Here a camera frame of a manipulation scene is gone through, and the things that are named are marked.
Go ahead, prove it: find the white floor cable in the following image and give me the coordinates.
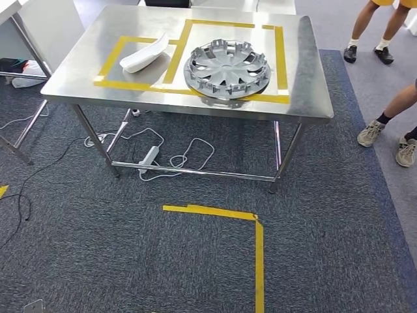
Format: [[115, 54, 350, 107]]
[[84, 126, 216, 183]]

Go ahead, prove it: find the black bag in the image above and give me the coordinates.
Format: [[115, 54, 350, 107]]
[[0, 58, 29, 74]]

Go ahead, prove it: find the black floor cable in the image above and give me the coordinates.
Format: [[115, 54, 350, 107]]
[[0, 136, 89, 252]]

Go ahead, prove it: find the white power strip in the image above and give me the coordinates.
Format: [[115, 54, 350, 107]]
[[138, 145, 161, 176]]

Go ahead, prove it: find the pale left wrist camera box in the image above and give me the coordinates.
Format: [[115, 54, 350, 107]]
[[23, 299, 44, 313]]

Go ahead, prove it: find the yellow floor tape corner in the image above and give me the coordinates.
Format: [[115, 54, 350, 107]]
[[162, 203, 265, 313]]

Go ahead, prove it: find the white plastic bag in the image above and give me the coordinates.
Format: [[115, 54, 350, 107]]
[[11, 60, 50, 89]]

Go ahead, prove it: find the white cabinet desk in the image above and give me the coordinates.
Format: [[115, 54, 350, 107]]
[[0, 0, 86, 167]]

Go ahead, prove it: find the white curved plastic part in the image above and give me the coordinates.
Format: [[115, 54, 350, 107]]
[[118, 32, 170, 74]]

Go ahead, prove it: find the person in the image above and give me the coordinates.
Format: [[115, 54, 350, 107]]
[[357, 79, 417, 169], [343, 0, 417, 66]]

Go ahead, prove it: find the steel workbench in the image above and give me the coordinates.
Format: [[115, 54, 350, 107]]
[[40, 4, 335, 194]]

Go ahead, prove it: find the grey wheel hubcap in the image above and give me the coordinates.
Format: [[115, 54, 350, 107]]
[[183, 38, 272, 102]]

